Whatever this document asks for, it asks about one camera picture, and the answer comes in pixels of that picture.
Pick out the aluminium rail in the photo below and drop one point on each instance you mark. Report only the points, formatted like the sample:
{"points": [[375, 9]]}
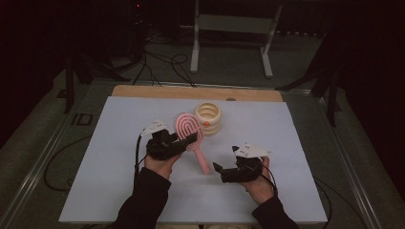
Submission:
{"points": [[38, 165], [350, 165]]}

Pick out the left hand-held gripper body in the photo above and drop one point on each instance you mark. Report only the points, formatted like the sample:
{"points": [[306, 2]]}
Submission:
{"points": [[160, 148]]}

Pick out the person's left hand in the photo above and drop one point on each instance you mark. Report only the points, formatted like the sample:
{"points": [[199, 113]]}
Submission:
{"points": [[159, 167]]}

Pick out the pink hairbrush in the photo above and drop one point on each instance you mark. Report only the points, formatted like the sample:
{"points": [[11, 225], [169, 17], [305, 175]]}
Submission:
{"points": [[202, 159]]}

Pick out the black metal stand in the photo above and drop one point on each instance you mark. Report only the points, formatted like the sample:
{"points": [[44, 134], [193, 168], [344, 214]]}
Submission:
{"points": [[332, 95], [69, 86]]}

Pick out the person's right hand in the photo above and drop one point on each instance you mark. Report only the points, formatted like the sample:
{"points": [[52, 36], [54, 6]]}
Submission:
{"points": [[262, 189]]}

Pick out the cream ribbed cup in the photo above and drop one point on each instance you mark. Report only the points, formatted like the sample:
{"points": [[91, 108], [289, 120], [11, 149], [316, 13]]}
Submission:
{"points": [[211, 127]]}

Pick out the white metal stand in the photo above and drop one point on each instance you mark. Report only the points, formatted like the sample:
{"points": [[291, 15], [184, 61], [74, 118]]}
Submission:
{"points": [[235, 24]]}

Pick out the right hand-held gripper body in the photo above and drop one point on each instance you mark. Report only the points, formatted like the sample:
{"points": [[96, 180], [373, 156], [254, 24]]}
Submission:
{"points": [[245, 171]]}

